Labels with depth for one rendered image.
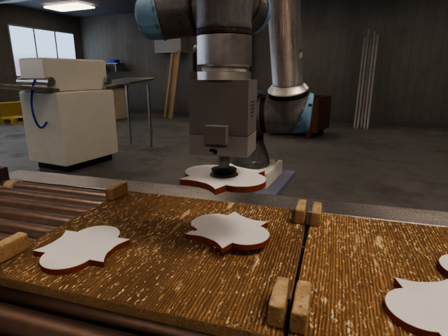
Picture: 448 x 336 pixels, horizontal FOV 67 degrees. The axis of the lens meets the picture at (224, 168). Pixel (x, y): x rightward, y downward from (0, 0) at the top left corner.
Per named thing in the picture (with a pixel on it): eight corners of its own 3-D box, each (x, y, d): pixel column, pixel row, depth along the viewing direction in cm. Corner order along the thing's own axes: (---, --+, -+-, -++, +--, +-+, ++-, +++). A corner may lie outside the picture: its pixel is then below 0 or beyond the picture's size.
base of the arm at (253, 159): (229, 159, 119) (228, 131, 117) (272, 159, 115) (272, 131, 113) (217, 170, 105) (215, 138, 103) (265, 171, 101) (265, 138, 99)
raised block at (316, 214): (311, 213, 65) (313, 200, 64) (321, 215, 64) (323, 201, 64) (309, 227, 59) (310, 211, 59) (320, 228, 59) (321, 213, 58)
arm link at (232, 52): (245, 32, 42) (183, 35, 44) (245, 71, 43) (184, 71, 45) (257, 38, 49) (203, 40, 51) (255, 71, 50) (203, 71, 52)
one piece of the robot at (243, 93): (174, 49, 42) (179, 175, 47) (244, 48, 40) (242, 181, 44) (200, 54, 51) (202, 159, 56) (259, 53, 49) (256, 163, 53)
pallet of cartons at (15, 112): (37, 117, 1005) (34, 99, 992) (60, 118, 969) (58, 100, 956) (-10, 122, 883) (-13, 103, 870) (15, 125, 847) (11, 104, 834)
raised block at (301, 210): (297, 211, 66) (297, 198, 65) (307, 213, 65) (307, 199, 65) (293, 223, 60) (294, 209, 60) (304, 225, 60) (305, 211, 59)
